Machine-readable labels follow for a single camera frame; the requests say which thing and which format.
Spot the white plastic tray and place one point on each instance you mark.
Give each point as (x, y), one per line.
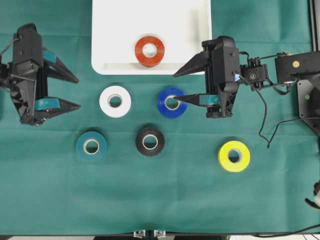
(117, 25)

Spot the teal tape roll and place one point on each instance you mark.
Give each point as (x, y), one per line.
(91, 136)

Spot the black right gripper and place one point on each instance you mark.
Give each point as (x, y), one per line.
(220, 60)

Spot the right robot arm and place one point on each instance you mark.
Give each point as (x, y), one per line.
(302, 69)

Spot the green table cloth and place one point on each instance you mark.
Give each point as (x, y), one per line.
(47, 189)

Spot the white tape roll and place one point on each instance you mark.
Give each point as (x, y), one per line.
(115, 91)

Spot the black tape roll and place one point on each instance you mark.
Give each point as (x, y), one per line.
(150, 132)

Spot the blue tape roll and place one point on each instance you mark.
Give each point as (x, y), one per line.
(171, 113)

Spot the metal table clamp bracket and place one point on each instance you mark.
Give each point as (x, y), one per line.
(149, 234)

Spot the red tape roll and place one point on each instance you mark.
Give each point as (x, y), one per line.
(149, 51)

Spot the yellow tape roll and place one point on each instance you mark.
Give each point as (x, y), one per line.
(244, 156)

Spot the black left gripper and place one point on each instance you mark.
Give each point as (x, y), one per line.
(28, 60)

